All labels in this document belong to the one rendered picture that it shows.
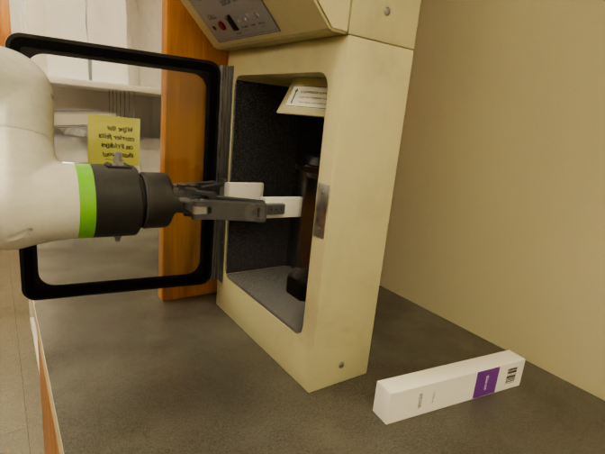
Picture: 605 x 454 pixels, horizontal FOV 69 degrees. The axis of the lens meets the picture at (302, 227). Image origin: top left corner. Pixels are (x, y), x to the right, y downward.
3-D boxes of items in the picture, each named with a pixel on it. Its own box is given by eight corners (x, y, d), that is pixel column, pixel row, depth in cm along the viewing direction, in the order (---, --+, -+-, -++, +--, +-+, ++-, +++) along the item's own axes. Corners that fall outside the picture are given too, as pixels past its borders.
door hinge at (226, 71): (217, 278, 85) (227, 66, 76) (222, 283, 83) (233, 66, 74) (209, 279, 84) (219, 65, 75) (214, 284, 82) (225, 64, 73)
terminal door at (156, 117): (211, 283, 83) (221, 61, 74) (22, 302, 69) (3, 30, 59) (210, 282, 84) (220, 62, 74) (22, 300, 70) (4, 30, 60)
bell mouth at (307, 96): (340, 119, 81) (343, 87, 79) (413, 126, 67) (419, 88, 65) (256, 111, 71) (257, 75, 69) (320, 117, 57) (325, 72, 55)
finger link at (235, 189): (225, 201, 71) (222, 200, 72) (262, 200, 75) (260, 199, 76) (226, 183, 70) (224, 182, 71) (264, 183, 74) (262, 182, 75)
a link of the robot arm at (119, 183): (84, 232, 59) (96, 253, 52) (83, 146, 57) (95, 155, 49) (130, 231, 63) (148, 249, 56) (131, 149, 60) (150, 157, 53)
